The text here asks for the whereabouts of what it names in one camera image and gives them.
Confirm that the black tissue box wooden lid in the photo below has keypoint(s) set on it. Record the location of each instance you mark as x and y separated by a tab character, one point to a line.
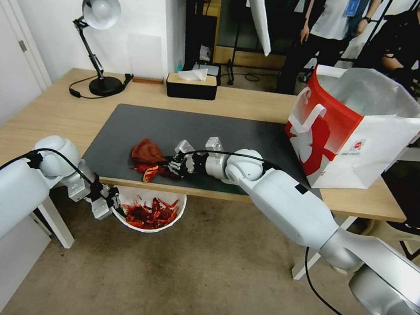
191	89

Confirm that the red shrimp pile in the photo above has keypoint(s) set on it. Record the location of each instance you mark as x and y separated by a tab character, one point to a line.
150	215

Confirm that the white door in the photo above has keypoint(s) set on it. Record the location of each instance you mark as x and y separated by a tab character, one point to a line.
4	66

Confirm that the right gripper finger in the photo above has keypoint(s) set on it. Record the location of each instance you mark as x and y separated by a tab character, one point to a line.
175	168
175	158

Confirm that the black chair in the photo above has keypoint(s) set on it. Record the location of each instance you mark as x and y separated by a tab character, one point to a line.
412	245

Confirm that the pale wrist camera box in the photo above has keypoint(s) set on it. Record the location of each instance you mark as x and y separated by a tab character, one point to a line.
183	147
101	210

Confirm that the white reflector panel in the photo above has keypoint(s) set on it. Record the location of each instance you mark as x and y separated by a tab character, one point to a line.
260	15

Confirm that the silver door hinge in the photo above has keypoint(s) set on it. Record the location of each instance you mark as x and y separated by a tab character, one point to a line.
22	45

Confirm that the rust brown towel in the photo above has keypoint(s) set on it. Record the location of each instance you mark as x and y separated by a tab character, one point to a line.
148	152

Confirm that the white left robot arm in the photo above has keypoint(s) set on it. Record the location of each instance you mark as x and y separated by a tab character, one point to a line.
4	195

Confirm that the black and silver desk lamp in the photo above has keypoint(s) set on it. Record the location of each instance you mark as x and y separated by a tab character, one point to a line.
100	8

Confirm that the small red shrimp piece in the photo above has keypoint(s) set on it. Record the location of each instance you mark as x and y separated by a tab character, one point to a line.
140	167

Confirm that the white table leg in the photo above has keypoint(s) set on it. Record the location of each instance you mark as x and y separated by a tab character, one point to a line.
57	219
317	245

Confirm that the white round paper container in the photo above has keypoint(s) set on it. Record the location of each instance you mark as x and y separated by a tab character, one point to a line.
173	214

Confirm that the orange red shrimp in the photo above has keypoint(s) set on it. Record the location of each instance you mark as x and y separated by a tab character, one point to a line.
150	173

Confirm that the small blue bottle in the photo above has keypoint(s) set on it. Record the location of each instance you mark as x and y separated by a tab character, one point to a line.
179	65

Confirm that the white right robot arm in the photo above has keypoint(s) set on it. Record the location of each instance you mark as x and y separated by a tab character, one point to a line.
295	209

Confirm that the black metal rack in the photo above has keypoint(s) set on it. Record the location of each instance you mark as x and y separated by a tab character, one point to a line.
234	54

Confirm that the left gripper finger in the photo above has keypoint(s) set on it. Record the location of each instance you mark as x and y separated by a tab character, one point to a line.
119	211
114	195

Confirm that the black desk mat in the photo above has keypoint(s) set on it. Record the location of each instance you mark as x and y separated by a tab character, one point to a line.
183	128

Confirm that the red and white takeout bag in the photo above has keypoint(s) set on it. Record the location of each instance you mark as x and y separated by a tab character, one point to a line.
363	144

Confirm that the white tissue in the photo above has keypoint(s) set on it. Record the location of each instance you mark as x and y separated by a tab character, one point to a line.
193	74

